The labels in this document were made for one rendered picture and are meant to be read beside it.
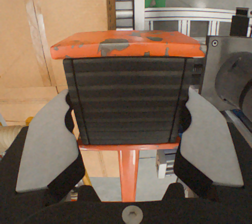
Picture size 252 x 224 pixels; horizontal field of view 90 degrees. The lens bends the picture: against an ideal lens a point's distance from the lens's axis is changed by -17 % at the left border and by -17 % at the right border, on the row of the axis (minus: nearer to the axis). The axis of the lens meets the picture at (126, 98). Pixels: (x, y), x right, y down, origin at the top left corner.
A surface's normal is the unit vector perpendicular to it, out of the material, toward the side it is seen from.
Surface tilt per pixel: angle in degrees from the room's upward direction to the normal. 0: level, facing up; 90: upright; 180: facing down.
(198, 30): 0
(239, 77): 72
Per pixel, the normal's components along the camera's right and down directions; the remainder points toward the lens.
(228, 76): -0.92, -0.04
